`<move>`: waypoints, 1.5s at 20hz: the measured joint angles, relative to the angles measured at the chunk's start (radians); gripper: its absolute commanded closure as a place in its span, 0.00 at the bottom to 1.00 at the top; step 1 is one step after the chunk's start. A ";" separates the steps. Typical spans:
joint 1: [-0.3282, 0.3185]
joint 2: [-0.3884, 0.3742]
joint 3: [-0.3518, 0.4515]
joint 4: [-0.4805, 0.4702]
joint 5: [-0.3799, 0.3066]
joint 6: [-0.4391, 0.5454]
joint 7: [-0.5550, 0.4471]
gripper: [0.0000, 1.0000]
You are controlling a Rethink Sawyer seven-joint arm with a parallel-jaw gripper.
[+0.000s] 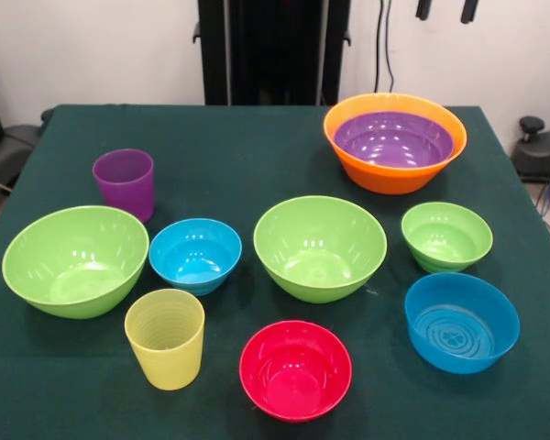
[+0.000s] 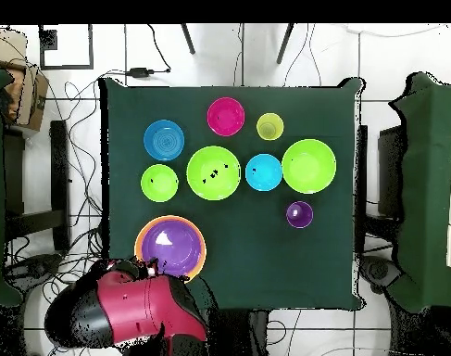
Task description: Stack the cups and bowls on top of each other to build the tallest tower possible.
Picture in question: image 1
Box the black hanging cable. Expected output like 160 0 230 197
373 0 395 93

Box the small light blue bowl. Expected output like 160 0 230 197
148 217 243 297

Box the purple cup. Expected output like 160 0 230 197
92 148 156 223

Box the purple bowl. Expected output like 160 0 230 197
333 111 456 169

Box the large orange bowl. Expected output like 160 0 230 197
323 93 468 196

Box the yellow ribbed cup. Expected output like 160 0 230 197
124 288 206 391

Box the blue bowl with ribbed bottom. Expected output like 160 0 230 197
403 272 522 376

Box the red bowl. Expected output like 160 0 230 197
238 320 353 424

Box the large green bowl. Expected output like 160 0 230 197
252 195 389 304
1 204 150 321

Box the dark green tablecloth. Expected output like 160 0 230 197
0 104 550 440

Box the grey chair base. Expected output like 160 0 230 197
0 123 42 196

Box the small green bowl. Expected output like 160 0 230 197
401 202 494 274

